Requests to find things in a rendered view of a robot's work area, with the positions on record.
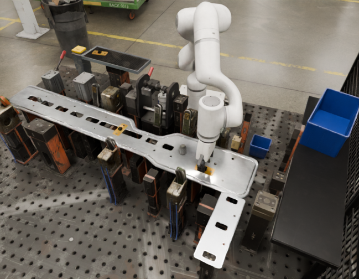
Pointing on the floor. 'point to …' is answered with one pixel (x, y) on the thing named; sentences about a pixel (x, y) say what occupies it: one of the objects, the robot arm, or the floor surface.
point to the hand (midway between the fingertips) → (205, 161)
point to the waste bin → (68, 23)
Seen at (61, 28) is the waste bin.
